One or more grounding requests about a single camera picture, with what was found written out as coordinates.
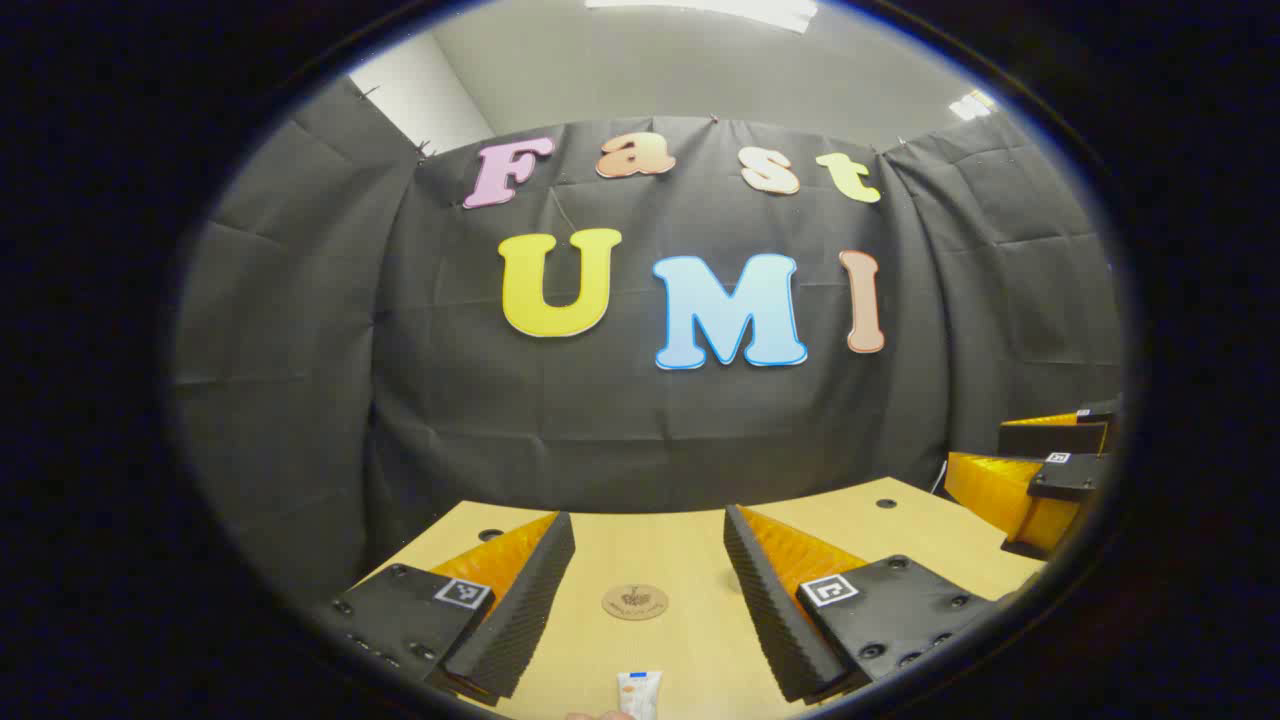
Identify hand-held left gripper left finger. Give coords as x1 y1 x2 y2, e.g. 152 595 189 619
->
330 511 578 704

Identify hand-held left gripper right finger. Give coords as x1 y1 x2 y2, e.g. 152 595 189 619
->
723 504 1002 705

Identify round wooden coaster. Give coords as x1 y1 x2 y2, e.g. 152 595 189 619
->
602 584 669 622

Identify white toothpaste tube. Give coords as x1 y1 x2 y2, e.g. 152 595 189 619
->
617 670 663 720

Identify light wooden desktop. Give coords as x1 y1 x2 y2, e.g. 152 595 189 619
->
355 477 1049 720

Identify black backdrop cloth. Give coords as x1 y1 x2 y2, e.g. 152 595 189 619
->
170 78 1127 613

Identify long ceiling light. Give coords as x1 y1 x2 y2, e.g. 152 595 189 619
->
585 0 819 33

